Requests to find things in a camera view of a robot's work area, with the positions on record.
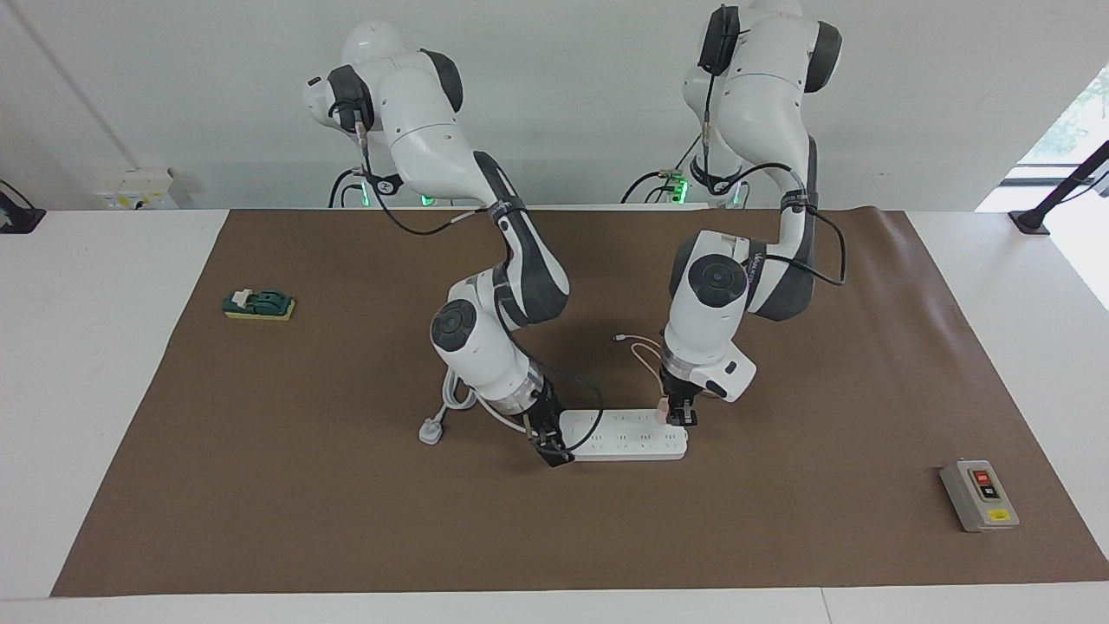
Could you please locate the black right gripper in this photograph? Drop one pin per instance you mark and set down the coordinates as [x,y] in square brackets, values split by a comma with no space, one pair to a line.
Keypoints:
[544,418]

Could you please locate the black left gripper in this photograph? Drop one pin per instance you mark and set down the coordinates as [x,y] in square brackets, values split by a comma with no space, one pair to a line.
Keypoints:
[677,390]

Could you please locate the pink charger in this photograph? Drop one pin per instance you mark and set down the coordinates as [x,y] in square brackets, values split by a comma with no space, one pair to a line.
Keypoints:
[662,409]

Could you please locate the white power strip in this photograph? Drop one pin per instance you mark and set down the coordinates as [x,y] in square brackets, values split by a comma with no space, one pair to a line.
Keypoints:
[624,438]

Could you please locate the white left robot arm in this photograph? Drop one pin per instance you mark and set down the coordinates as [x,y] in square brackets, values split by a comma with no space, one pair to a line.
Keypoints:
[762,104]

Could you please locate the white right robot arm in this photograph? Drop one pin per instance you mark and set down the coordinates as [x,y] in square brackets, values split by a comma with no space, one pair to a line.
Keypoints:
[416,113]

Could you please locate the brown table mat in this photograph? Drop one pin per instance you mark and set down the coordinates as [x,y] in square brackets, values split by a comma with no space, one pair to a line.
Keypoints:
[346,503]

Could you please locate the black slanted stand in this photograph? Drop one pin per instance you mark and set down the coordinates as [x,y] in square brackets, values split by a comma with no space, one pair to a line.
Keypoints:
[1031,221]

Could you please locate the window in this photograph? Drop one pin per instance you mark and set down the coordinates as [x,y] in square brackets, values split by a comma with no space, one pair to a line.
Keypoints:
[1074,130]

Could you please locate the grey on-off switch box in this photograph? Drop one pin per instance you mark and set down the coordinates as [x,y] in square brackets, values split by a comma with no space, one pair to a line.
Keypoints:
[979,494]

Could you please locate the green knife switch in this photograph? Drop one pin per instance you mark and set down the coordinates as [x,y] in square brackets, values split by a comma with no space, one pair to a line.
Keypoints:
[260,305]

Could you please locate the white wall socket box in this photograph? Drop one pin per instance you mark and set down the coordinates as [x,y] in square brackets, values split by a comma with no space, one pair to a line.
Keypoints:
[134,189]

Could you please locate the black desk clamp mount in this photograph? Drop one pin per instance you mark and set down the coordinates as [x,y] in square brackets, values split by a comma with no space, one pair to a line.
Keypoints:
[22,218]

